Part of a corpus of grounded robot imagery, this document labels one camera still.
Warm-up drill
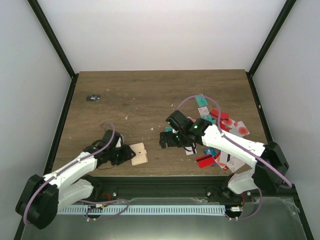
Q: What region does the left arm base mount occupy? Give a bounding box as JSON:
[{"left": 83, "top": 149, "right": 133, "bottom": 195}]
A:
[{"left": 81, "top": 175, "right": 117, "bottom": 202}]

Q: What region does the blue card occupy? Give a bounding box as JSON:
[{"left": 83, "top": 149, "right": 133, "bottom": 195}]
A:
[{"left": 204, "top": 147, "right": 217, "bottom": 157}]

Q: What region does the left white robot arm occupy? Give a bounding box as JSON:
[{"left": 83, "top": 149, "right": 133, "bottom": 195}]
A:
[{"left": 15, "top": 130, "right": 138, "bottom": 229}]

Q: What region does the white card magnetic stripe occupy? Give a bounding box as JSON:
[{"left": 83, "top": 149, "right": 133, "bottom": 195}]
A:
[{"left": 184, "top": 147, "right": 197, "bottom": 155}]

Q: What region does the far teal card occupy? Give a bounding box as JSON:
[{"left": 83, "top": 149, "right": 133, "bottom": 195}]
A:
[{"left": 195, "top": 94, "right": 208, "bottom": 107}]

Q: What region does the beige card holder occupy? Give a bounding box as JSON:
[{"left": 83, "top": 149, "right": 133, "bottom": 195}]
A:
[{"left": 130, "top": 142, "right": 148, "bottom": 166}]

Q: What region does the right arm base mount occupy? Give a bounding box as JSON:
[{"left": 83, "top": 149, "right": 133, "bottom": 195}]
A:
[{"left": 205, "top": 185, "right": 253, "bottom": 205}]

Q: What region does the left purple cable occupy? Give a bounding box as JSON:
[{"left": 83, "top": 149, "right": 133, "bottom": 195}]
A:
[{"left": 22, "top": 121, "right": 116, "bottom": 226}]

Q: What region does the red card black stripe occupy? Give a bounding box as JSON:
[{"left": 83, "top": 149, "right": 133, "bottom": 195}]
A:
[{"left": 196, "top": 154, "right": 216, "bottom": 169}]

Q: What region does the light blue slotted cable duct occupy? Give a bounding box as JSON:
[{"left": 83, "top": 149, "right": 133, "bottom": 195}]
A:
[{"left": 58, "top": 205, "right": 226, "bottom": 216}]

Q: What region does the white card red dot right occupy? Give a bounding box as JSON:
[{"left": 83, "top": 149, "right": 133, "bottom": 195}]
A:
[{"left": 234, "top": 121, "right": 250, "bottom": 137}]

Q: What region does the black frame rail front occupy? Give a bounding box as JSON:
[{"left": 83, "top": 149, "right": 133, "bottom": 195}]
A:
[{"left": 32, "top": 176, "right": 296, "bottom": 201}]

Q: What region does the white card red pattern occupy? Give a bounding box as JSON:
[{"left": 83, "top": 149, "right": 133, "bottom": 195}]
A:
[{"left": 215, "top": 151, "right": 245, "bottom": 173}]

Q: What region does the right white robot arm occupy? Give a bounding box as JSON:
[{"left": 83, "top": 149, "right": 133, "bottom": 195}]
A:
[{"left": 159, "top": 117, "right": 293, "bottom": 202}]

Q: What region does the purple cable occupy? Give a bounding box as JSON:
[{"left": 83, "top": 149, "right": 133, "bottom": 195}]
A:
[
  {"left": 22, "top": 121, "right": 116, "bottom": 226},
  {"left": 176, "top": 94, "right": 293, "bottom": 189}
]

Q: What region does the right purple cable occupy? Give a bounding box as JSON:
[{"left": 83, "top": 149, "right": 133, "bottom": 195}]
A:
[{"left": 176, "top": 94, "right": 293, "bottom": 189}]

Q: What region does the small black card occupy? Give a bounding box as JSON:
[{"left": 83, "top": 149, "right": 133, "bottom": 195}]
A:
[{"left": 86, "top": 94, "right": 101, "bottom": 102}]

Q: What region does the teal VIP card front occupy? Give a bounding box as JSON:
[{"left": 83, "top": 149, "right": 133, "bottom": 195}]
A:
[{"left": 165, "top": 126, "right": 173, "bottom": 132}]

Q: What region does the far red card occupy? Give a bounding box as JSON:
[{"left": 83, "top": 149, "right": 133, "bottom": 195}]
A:
[{"left": 209, "top": 108, "right": 233, "bottom": 126}]

